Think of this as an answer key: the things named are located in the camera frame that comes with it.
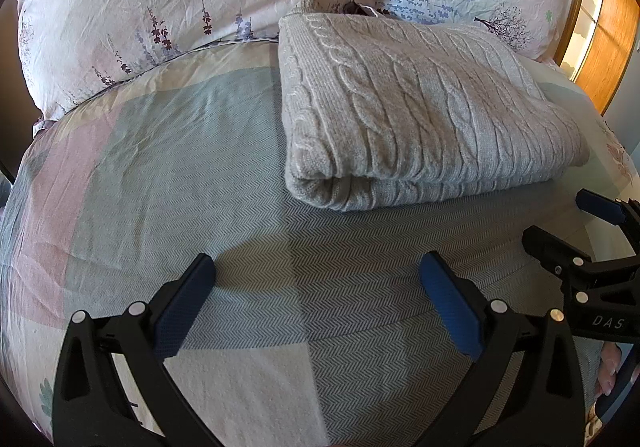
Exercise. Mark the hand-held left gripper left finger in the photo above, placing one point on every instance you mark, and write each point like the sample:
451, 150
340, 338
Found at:
182, 309

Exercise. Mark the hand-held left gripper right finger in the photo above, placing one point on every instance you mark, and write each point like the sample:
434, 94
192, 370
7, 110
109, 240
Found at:
450, 307

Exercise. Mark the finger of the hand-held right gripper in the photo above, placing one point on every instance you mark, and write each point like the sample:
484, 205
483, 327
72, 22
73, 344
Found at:
600, 206
555, 249

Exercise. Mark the person's right hand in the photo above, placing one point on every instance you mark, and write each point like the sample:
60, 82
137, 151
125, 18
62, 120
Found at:
609, 367

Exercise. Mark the pastel checked blanket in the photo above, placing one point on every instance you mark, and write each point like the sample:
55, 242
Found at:
200, 187

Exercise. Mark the wooden wardrobe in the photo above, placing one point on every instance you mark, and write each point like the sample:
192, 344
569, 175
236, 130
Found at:
605, 37

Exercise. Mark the white floral pillow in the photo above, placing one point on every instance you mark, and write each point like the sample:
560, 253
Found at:
165, 2

